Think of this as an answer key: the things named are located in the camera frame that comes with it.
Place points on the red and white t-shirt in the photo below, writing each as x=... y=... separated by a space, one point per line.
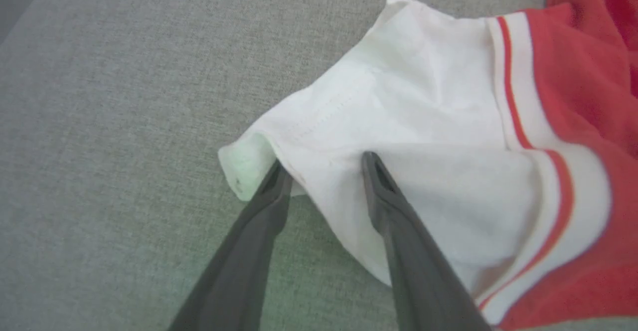
x=423 y=96

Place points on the grey fabric sofa cushion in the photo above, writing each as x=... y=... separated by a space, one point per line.
x=99 y=121

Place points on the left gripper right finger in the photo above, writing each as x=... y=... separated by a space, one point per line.
x=413 y=261

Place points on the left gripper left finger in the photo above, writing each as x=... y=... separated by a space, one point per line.
x=234 y=261

